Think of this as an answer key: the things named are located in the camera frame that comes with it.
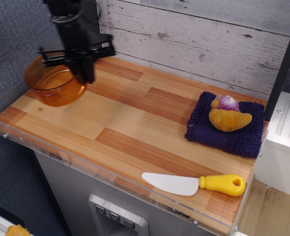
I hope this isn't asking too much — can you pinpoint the black vertical post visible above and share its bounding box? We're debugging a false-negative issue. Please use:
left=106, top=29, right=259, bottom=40
left=264, top=41, right=290, bottom=122
left=80, top=0, right=100, bottom=41

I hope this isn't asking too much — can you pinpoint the black left vertical post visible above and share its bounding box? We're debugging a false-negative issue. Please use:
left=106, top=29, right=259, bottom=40
left=80, top=0, right=100, bottom=41

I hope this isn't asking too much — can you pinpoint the white knife yellow handle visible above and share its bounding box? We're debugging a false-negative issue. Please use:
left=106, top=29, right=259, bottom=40
left=141, top=172, right=246, bottom=197

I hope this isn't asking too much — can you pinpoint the orange transparent plastic pot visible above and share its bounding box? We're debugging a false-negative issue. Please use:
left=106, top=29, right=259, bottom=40
left=24, top=57, right=87, bottom=107

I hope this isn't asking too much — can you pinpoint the purple toy onion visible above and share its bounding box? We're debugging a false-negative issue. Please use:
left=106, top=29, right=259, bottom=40
left=211, top=94, right=240, bottom=112

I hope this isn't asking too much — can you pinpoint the black right vertical post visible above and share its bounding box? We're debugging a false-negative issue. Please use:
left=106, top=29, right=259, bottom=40
left=264, top=41, right=290, bottom=122

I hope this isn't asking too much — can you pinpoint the yellow plush croissant toy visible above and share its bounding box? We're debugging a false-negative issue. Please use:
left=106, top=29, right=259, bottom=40
left=208, top=106, right=253, bottom=132

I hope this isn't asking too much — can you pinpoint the purple terry cloth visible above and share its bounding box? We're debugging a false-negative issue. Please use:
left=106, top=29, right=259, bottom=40
left=185, top=91, right=265, bottom=158

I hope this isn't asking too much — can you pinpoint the yellow object bottom left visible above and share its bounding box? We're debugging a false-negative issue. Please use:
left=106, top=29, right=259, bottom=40
left=5, top=225, right=31, bottom=236

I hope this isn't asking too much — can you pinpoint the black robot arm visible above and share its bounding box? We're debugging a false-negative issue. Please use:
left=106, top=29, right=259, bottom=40
left=39, top=0, right=115, bottom=84

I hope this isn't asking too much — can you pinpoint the white toy sink unit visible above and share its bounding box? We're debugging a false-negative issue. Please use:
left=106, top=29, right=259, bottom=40
left=254, top=92, right=290, bottom=195

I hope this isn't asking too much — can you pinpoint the grey toy fridge cabinet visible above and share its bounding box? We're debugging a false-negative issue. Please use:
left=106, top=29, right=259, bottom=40
left=35, top=152, right=211, bottom=236

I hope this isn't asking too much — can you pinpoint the clear acrylic table guard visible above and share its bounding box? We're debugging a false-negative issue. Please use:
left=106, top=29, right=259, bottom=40
left=0, top=34, right=270, bottom=236

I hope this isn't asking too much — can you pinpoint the silver dispenser button panel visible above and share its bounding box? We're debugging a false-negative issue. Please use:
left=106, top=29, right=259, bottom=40
left=89, top=194, right=149, bottom=236

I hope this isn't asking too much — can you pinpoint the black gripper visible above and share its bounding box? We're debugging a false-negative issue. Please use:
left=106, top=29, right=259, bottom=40
left=39, top=14, right=115, bottom=85

